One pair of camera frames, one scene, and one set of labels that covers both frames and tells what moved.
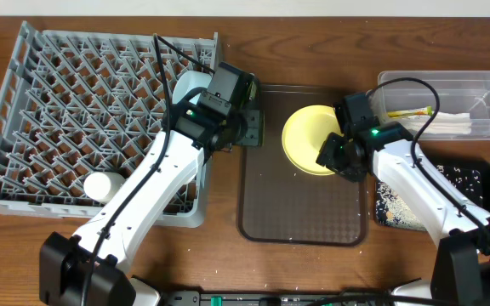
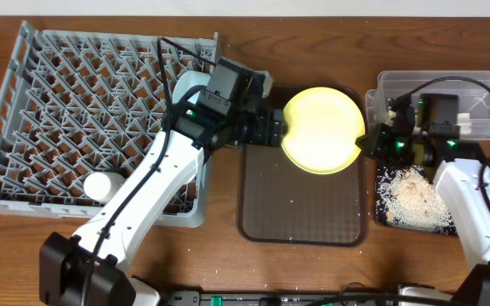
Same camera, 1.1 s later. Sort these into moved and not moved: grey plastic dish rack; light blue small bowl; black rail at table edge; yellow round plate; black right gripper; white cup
Moved: black right gripper; yellow round plate
Not moved: light blue small bowl; white cup; black rail at table edge; grey plastic dish rack
